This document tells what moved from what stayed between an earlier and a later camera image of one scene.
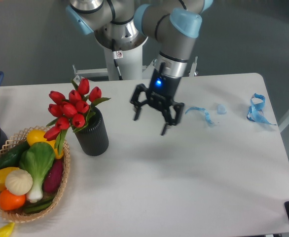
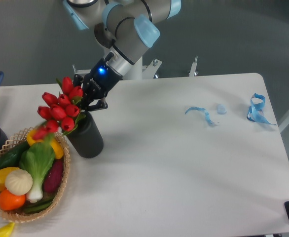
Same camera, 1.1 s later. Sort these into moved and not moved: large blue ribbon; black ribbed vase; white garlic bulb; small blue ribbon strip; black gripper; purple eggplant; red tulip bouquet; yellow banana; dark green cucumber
Moved: black ribbed vase; red tulip bouquet; black gripper
Not moved: dark green cucumber; yellow banana; white garlic bulb; large blue ribbon; purple eggplant; small blue ribbon strip
